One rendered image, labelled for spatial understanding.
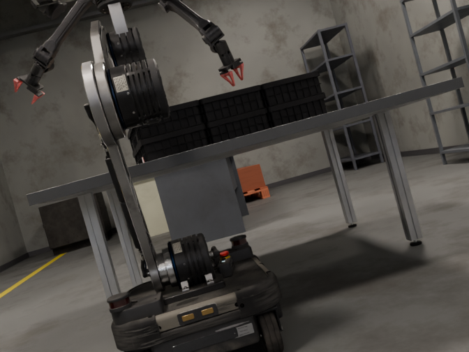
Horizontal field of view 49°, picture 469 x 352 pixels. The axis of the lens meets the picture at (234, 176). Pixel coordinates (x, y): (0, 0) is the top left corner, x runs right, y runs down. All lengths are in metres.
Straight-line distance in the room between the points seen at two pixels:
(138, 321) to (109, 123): 0.59
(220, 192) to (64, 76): 5.30
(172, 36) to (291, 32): 2.08
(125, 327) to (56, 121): 7.77
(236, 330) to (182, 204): 3.07
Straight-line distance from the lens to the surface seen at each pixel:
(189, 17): 2.50
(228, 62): 2.40
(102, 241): 2.42
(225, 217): 4.58
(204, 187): 4.57
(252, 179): 7.40
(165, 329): 1.62
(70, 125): 9.20
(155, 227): 6.53
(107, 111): 1.43
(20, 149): 9.36
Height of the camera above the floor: 0.62
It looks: 2 degrees down
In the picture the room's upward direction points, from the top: 15 degrees counter-clockwise
